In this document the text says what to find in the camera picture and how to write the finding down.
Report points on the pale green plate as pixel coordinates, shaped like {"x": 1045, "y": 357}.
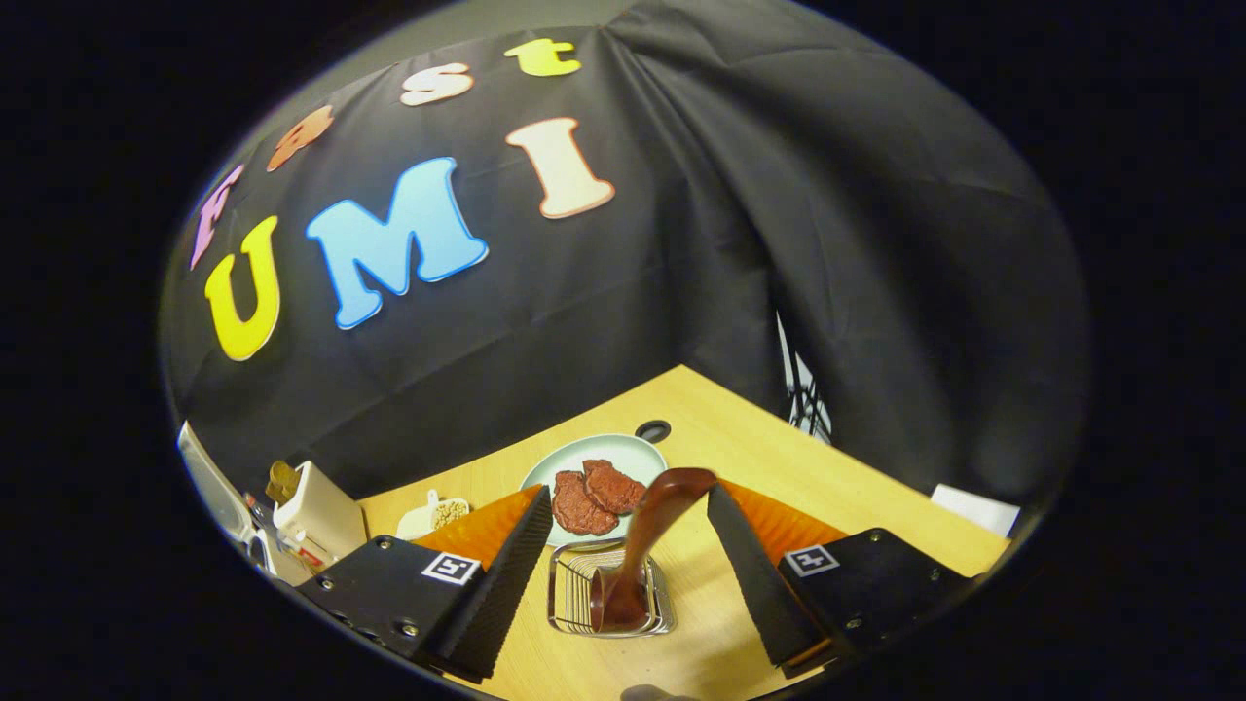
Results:
{"x": 604, "y": 450}

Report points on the brown wooden spoon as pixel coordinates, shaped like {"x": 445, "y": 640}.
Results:
{"x": 652, "y": 526}

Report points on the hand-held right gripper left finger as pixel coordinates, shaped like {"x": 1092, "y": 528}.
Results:
{"x": 506, "y": 584}

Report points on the white paper sheet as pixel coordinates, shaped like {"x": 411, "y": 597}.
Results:
{"x": 973, "y": 508}

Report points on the glass bottle red cap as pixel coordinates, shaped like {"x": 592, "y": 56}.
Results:
{"x": 277, "y": 535}

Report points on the white divided grain dish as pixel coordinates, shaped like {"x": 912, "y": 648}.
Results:
{"x": 438, "y": 514}

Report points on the black backdrop cloth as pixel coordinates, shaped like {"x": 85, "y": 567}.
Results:
{"x": 827, "y": 243}

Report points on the white toaster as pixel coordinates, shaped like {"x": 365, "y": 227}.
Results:
{"x": 326, "y": 521}

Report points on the black table grommet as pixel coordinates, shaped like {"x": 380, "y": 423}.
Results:
{"x": 653, "y": 430}

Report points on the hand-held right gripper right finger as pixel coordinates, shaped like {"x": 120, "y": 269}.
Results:
{"x": 754, "y": 584}

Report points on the white rice cooker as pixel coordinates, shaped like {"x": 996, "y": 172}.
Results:
{"x": 209, "y": 482}

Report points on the brown toast slice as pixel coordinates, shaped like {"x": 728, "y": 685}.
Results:
{"x": 282, "y": 480}

